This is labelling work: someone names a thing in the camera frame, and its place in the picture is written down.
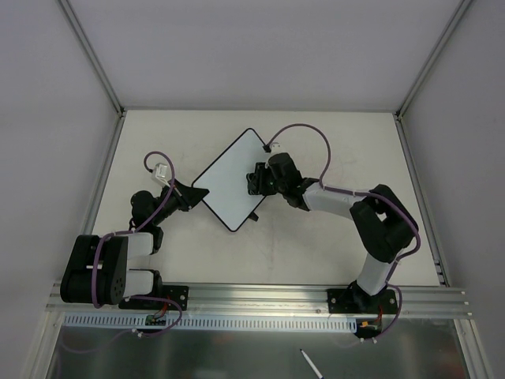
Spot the white whiteboard black frame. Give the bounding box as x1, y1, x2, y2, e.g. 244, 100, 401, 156
192, 128, 267, 232

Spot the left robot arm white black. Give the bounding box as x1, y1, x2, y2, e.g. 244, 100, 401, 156
60, 181, 210, 309

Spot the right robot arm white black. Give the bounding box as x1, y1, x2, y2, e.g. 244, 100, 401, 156
246, 152, 421, 313

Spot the black whiteboard clip lower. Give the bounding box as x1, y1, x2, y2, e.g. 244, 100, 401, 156
249, 212, 259, 222

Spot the white marker pen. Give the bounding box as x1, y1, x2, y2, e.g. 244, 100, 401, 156
300, 349, 324, 379

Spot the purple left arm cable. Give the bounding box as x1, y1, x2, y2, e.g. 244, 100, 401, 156
58, 149, 185, 353

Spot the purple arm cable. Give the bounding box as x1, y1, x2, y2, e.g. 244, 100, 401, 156
58, 149, 185, 353
262, 123, 421, 344

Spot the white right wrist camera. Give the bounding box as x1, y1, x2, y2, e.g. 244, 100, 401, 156
269, 142, 285, 156

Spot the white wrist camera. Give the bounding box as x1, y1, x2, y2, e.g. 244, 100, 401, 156
269, 142, 285, 156
151, 163, 171, 186

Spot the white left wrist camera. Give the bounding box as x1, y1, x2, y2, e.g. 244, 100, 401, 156
151, 163, 171, 186

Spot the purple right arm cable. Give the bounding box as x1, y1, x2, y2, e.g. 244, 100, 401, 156
262, 123, 421, 344

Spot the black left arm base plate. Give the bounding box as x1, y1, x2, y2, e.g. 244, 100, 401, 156
118, 284, 189, 312

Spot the aluminium mounting rail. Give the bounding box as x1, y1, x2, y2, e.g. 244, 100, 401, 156
45, 279, 473, 318

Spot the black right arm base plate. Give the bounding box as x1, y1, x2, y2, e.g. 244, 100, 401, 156
326, 287, 398, 315

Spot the white slotted cable duct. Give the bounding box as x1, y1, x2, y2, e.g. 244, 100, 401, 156
62, 312, 357, 333

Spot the left aluminium frame post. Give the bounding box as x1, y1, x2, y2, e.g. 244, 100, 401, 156
55, 0, 125, 116

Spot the aluminium frame post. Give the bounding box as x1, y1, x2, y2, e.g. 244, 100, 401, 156
55, 0, 125, 116
395, 0, 473, 120

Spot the right aluminium frame post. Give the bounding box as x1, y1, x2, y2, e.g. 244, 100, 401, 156
395, 0, 473, 120

